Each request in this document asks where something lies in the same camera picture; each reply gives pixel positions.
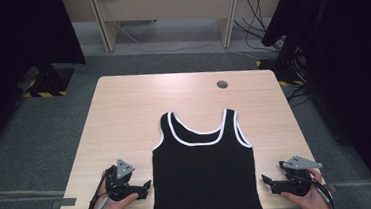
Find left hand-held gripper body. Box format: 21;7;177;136
103;157;139;203

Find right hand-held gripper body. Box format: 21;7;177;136
277;153;326;199

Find black tank top white trim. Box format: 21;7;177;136
142;104;265;209

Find person's left hand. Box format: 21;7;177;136
88;168;141;209

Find person's right hand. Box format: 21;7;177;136
278;167;333;209

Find black stand base striped tape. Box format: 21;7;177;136
255;54;306;91
20;61;77;101

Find black curtain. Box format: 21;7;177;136
258;0;371;209
0;0;94;157

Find beige wooden desk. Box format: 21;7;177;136
86;0;247;60

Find right hand-held gripper cable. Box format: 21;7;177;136
307;171;336;209

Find hand-held gripper cable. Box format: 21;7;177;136
307;171;336;209
82;165;119;209

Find left hand-held gripper cable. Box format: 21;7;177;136
82;165;119;209

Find grey floor cable cover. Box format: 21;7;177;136
0;185;67;204

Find thin grey floor cable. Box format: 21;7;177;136
112;10;262;72

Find black floor cables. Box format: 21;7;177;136
230;0;288;56

